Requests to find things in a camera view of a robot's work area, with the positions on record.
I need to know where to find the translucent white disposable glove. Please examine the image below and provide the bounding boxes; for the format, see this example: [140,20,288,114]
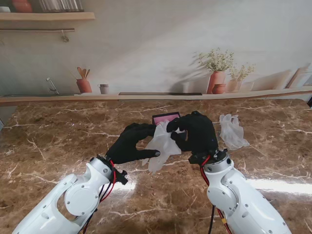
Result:
[142,120,182,174]
[218,113,250,151]

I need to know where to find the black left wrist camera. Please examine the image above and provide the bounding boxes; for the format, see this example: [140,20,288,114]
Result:
[116,170,129,185]

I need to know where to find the red black left arm cable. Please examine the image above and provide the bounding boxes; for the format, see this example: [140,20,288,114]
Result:
[80,160,117,234]

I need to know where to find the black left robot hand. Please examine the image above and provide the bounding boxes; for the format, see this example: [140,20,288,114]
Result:
[105,122,161,164]

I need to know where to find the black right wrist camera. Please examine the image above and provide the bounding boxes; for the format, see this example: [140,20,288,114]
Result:
[189,153,205,165]

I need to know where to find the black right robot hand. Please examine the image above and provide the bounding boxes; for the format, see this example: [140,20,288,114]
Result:
[166,111,219,156]

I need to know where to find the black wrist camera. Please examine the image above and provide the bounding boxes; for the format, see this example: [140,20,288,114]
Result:
[189,153,205,165]
[116,170,129,185]

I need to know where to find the black box pink inside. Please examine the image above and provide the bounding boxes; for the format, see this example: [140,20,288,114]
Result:
[151,111,188,142]

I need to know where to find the red black right arm cable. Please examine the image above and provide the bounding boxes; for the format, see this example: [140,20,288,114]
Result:
[199,156,232,234]

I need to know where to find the printed kitchen scene backdrop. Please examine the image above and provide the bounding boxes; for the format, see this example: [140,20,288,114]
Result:
[0,0,312,107]

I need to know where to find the red black arm cable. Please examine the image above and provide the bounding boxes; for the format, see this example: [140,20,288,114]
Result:
[199,156,232,234]
[80,160,117,234]

